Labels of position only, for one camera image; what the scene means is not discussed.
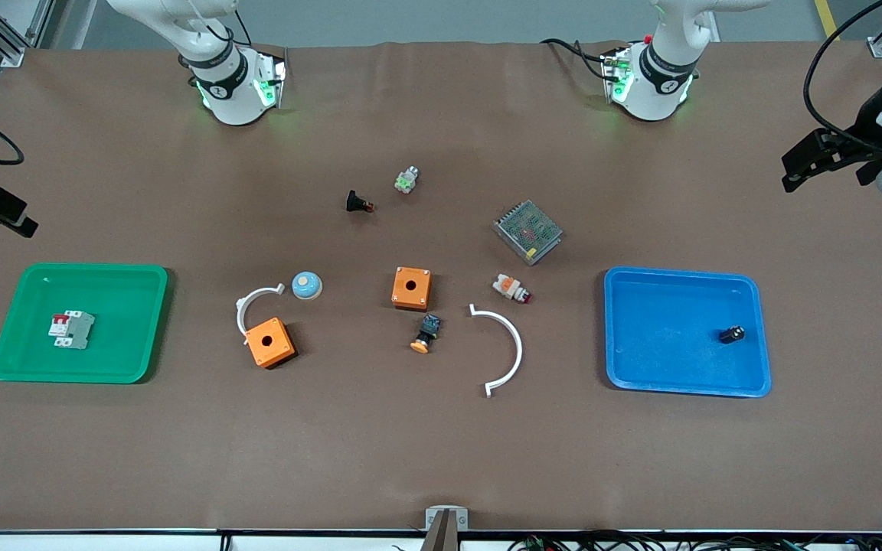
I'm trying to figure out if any white red circuit breaker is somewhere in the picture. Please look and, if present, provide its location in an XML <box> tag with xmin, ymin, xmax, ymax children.
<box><xmin>47</xmin><ymin>310</ymin><xmax>96</xmax><ymax>350</ymax></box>

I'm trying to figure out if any green plastic tray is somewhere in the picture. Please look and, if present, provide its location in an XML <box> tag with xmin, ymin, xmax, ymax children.
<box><xmin>0</xmin><ymin>262</ymin><xmax>170</xmax><ymax>385</ymax></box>

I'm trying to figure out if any blue plastic tray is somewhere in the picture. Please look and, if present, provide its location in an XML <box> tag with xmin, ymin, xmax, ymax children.
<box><xmin>603</xmin><ymin>266</ymin><xmax>773</xmax><ymax>399</ymax></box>

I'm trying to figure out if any metal mesh power supply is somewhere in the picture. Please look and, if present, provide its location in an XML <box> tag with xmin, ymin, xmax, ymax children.
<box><xmin>492</xmin><ymin>200</ymin><xmax>564</xmax><ymax>266</ymax></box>

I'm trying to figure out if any orange box with round hole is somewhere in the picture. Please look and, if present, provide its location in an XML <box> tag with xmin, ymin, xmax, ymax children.
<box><xmin>391</xmin><ymin>266</ymin><xmax>433</xmax><ymax>311</ymax></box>
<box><xmin>245</xmin><ymin>316</ymin><xmax>298</xmax><ymax>370</ymax></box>

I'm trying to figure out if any blue dome buzzer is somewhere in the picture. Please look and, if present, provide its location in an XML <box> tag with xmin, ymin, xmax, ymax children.
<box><xmin>292</xmin><ymin>272</ymin><xmax>325</xmax><ymax>302</ymax></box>

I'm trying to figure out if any orange push button black body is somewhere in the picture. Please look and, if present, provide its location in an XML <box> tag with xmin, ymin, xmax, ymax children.
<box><xmin>410</xmin><ymin>312</ymin><xmax>443</xmax><ymax>355</ymax></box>

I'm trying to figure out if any brown table mat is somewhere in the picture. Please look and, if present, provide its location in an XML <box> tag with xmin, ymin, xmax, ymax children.
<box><xmin>0</xmin><ymin>40</ymin><xmax>882</xmax><ymax>534</ymax></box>

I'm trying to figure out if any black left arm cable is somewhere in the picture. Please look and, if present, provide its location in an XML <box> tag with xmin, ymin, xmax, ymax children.
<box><xmin>803</xmin><ymin>0</ymin><xmax>882</xmax><ymax>150</ymax></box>

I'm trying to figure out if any black base cable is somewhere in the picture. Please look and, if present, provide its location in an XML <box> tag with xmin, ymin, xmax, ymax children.
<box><xmin>540</xmin><ymin>37</ymin><xmax>612</xmax><ymax>82</ymax></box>

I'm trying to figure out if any small white half-ring clamp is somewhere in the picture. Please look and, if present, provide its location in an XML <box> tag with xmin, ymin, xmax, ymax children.
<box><xmin>236</xmin><ymin>283</ymin><xmax>287</xmax><ymax>345</ymax></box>

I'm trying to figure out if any red push button switch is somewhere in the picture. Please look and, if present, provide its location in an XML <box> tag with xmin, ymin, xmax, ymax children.
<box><xmin>492</xmin><ymin>274</ymin><xmax>534</xmax><ymax>305</ymax></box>

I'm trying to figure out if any large white half-ring clamp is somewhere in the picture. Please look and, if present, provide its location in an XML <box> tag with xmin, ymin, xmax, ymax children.
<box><xmin>469</xmin><ymin>303</ymin><xmax>524</xmax><ymax>399</ymax></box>

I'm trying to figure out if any grey metal edge bracket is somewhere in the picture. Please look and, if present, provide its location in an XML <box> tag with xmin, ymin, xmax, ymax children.
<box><xmin>425</xmin><ymin>505</ymin><xmax>469</xmax><ymax>532</ymax></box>

